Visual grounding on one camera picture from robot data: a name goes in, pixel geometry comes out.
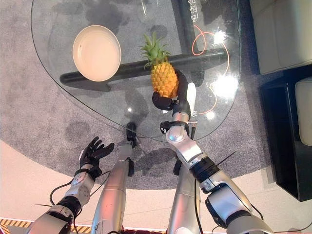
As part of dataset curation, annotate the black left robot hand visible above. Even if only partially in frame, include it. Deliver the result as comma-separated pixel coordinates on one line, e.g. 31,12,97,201
78,136,116,172

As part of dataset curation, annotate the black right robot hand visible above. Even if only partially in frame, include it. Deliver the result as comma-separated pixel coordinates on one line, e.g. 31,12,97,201
152,69,197,116

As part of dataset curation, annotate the yellow pineapple with green crown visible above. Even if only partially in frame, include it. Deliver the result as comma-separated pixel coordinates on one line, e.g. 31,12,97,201
140,33,180,98

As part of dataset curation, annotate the round cream plate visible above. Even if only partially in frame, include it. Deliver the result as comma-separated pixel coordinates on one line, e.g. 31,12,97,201
72,24,122,82

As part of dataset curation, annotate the silver left robot leg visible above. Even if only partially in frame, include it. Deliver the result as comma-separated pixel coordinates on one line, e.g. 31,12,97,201
91,140,135,234

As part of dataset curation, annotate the silver robot leg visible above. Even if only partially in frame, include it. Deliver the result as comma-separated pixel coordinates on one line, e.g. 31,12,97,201
91,140,135,234
167,158,202,234

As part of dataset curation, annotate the dark left robot foot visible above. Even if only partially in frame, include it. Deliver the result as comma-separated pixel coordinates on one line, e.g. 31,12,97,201
125,121,138,148

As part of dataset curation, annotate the black table base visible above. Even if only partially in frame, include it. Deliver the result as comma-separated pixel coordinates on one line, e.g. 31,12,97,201
59,0,226,92

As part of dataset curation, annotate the grey rug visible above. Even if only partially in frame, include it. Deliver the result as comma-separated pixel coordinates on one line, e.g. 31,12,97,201
0,0,277,191

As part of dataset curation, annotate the silver right robot leg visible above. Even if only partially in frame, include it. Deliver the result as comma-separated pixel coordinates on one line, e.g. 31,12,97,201
167,158,202,234

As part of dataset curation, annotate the black side table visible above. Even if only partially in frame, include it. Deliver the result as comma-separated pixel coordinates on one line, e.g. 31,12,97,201
258,69,312,202

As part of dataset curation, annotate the yellow black hazard tape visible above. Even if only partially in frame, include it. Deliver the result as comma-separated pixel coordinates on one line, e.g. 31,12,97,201
0,217,95,234

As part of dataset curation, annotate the white sofa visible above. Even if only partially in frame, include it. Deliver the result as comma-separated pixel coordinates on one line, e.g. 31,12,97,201
249,0,312,75

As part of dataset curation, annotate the white cushion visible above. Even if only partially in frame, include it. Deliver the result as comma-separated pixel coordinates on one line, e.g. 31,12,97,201
294,77,312,147

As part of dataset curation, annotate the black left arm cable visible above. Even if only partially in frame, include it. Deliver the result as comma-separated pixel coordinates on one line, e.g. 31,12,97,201
49,170,111,207

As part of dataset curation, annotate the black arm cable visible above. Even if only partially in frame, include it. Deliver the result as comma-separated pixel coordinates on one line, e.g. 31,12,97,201
49,170,111,207
211,204,264,234

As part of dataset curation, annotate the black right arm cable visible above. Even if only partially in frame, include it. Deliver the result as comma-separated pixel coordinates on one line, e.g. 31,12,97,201
211,204,264,234

